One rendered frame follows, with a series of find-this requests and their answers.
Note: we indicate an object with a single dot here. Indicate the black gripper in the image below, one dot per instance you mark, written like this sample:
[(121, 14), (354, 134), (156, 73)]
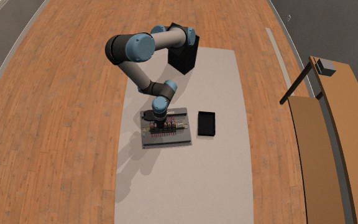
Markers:
[(148, 116)]

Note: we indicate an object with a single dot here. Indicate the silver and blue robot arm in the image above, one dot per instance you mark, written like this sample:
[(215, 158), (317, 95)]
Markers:
[(130, 49)]

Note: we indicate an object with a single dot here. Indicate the grey relay panel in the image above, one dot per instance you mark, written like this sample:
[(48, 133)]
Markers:
[(178, 136)]

